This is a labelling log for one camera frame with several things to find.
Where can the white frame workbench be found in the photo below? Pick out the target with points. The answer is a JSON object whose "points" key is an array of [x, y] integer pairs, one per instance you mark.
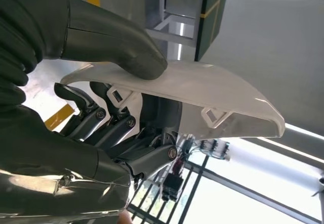
{"points": [[212, 14]]}

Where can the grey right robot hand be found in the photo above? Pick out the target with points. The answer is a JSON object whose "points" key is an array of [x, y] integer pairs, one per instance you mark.
{"points": [[50, 182]]}

